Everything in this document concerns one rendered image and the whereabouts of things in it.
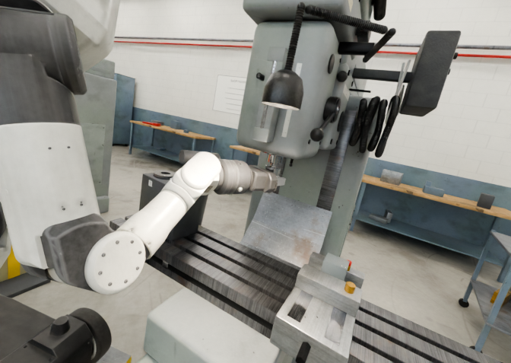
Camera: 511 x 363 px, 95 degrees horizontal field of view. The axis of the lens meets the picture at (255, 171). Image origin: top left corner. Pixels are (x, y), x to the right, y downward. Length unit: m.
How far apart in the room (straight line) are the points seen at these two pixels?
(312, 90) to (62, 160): 0.47
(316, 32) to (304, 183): 0.63
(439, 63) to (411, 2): 4.55
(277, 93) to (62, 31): 0.29
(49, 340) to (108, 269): 0.74
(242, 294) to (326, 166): 0.59
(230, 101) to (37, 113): 5.56
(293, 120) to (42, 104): 0.44
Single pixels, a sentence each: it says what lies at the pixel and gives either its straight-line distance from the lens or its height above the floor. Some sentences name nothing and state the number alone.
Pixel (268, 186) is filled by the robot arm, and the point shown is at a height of 1.22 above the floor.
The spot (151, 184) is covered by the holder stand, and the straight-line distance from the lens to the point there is 0.95.
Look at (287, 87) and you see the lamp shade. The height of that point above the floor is 1.44.
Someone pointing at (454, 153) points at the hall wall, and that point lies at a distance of 4.97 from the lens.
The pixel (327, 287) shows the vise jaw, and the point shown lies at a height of 1.04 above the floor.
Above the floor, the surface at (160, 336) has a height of 0.81.
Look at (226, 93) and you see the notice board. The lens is 5.95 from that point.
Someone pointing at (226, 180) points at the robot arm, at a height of 1.24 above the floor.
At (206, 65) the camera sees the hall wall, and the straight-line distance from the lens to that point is 6.47.
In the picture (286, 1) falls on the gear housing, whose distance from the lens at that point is 0.63.
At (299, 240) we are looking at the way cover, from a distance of 1.03.
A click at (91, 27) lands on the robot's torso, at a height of 1.47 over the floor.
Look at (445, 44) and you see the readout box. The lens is 0.90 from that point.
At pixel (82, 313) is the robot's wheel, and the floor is 0.60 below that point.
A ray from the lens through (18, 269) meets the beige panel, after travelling 2.44.
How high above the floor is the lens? 1.37
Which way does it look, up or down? 11 degrees down
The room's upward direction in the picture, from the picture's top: 11 degrees clockwise
